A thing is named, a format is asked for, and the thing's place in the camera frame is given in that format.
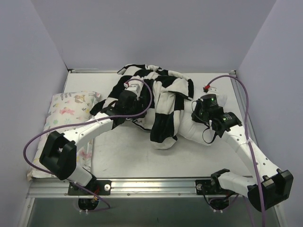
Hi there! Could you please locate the white pillow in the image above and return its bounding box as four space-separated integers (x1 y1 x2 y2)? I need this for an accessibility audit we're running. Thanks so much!
138 93 229 145

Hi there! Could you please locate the black white checkered pillowcase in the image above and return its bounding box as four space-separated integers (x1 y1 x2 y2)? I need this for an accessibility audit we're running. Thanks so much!
90 64 194 150

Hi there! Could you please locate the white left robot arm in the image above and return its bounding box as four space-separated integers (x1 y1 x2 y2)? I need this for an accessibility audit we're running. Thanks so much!
39 90 152 194

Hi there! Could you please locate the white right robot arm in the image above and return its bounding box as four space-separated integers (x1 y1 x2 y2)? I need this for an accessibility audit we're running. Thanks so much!
191 94 294 211

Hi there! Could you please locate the floral animal print pillow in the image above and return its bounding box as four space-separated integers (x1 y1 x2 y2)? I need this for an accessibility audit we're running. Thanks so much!
27 91 101 181

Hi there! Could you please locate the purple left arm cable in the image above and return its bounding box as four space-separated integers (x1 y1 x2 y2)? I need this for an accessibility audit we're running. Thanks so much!
23 79 152 211

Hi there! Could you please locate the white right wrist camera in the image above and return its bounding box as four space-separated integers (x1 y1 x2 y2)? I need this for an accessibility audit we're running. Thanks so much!
203 85 219 94

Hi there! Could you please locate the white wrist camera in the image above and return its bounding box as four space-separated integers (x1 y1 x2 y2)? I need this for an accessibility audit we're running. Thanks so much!
203 85 219 94
124 80 143 96

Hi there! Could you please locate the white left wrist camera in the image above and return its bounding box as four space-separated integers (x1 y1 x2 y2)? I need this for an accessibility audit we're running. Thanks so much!
124 80 143 96

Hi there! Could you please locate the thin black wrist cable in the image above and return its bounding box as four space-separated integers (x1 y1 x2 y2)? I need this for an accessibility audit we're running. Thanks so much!
202 125 217 144

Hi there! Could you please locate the aluminium right side rail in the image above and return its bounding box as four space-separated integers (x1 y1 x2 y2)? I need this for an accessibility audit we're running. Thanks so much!
229 70 257 142

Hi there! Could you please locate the aluminium rail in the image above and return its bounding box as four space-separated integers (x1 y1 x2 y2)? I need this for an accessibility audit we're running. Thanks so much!
26 178 281 198
229 70 257 142

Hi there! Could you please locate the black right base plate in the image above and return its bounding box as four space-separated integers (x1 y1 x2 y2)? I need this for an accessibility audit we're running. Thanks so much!
195 178 233 196

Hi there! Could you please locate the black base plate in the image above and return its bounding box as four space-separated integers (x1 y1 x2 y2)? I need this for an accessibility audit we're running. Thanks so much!
67 180 112 196
195 178 233 196

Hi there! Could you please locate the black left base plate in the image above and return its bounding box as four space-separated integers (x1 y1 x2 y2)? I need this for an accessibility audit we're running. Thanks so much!
67 180 112 196

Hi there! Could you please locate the aluminium front rail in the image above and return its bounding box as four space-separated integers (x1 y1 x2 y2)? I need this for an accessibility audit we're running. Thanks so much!
26 178 281 198

